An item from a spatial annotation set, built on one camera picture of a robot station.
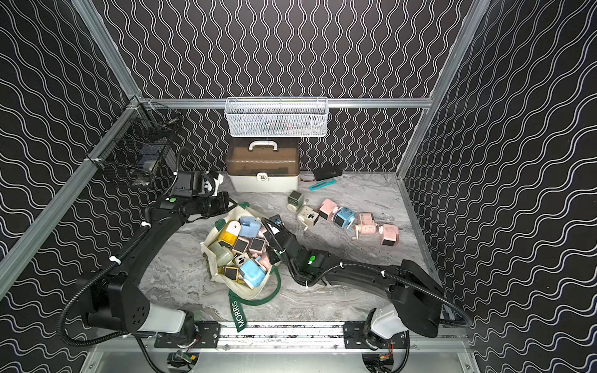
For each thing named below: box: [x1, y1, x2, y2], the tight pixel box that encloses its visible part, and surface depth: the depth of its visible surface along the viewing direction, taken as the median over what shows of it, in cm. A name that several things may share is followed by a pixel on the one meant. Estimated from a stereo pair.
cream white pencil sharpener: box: [296, 205, 320, 227], surface depth 102 cm
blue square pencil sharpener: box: [333, 207, 356, 230], surface depth 100 cm
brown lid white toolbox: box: [225, 137, 301, 192], surface depth 105 cm
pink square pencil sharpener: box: [380, 223, 400, 247], surface depth 94 cm
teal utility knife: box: [308, 178, 337, 192], surface depth 118 cm
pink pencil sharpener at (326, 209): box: [318, 198, 339, 222], surface depth 103 cm
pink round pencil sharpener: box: [359, 212, 377, 235], surface depth 97 cm
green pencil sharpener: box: [286, 189, 304, 212], surface depth 103 cm
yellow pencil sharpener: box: [217, 219, 241, 248], surface depth 83 cm
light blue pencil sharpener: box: [239, 216, 262, 238], surface depth 89 cm
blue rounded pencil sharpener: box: [239, 258, 268, 290], surface depth 80 cm
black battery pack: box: [311, 164, 343, 182], surface depth 120 cm
